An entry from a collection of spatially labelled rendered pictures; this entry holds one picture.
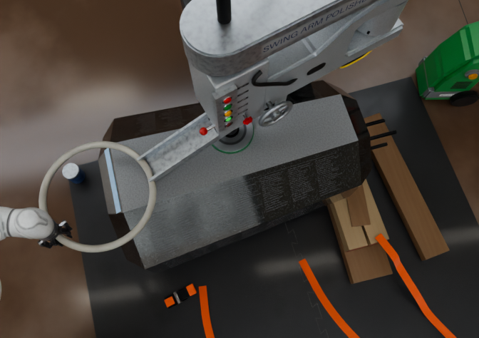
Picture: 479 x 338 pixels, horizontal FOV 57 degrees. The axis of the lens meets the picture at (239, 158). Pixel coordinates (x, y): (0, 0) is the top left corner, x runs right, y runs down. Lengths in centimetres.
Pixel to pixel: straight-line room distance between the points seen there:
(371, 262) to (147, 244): 133
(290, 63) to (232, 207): 80
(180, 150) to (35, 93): 165
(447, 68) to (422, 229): 99
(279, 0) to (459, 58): 180
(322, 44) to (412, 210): 158
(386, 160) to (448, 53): 74
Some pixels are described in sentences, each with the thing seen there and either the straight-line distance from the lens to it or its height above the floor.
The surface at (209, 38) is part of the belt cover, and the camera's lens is 128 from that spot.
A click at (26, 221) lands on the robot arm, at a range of 171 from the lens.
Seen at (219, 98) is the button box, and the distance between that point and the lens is 139.
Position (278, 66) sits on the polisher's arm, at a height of 139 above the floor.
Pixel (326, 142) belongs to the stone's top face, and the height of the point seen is 82.
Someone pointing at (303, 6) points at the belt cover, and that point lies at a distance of 135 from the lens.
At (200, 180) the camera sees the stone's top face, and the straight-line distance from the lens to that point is 202.
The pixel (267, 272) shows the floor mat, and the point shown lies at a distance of 276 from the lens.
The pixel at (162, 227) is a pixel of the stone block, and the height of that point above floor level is 72.
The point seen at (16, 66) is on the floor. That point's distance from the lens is 354.
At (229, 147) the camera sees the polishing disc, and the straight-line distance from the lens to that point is 203.
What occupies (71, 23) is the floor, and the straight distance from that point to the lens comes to 358.
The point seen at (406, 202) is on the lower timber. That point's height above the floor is 8.
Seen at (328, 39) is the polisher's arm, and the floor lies 143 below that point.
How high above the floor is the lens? 276
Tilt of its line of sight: 72 degrees down
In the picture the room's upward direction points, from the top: straight up
